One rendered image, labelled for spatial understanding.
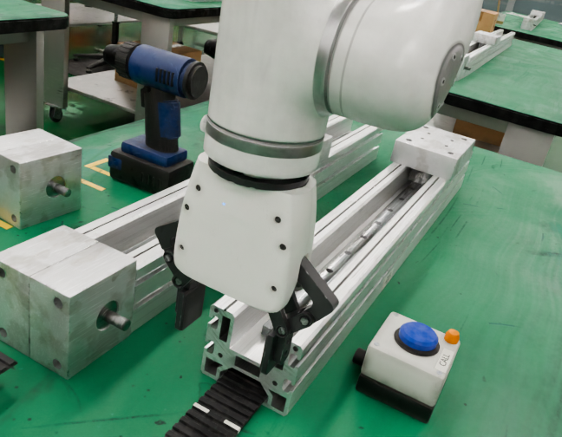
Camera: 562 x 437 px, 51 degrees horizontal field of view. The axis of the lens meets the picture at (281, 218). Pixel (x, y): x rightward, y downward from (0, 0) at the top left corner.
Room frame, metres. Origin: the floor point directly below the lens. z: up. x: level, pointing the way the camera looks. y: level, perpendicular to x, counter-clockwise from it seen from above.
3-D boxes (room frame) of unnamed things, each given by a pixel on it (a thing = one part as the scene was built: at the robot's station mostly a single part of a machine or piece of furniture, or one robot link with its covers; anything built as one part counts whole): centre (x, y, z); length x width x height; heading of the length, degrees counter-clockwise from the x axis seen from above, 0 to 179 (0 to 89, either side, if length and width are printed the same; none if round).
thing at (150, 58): (0.91, 0.25, 0.89); 0.20 x 0.08 x 0.22; 69
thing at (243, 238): (0.41, 0.02, 0.99); 0.10 x 0.07 x 0.11; 67
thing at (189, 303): (0.43, 0.07, 0.91); 0.03 x 0.03 x 0.07; 67
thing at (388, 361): (0.52, -0.16, 0.81); 0.10 x 0.08 x 0.06; 67
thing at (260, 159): (0.41, 0.03, 1.06); 0.09 x 0.08 x 0.03; 67
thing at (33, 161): (0.73, 0.34, 0.83); 0.11 x 0.10 x 0.10; 63
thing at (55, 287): (0.48, 0.18, 0.83); 0.12 x 0.09 x 0.10; 67
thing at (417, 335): (0.51, -0.16, 0.84); 0.04 x 0.04 x 0.02
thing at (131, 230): (0.89, 0.02, 0.82); 0.80 x 0.10 x 0.09; 157
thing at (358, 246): (0.82, -0.15, 0.82); 0.80 x 0.10 x 0.09; 157
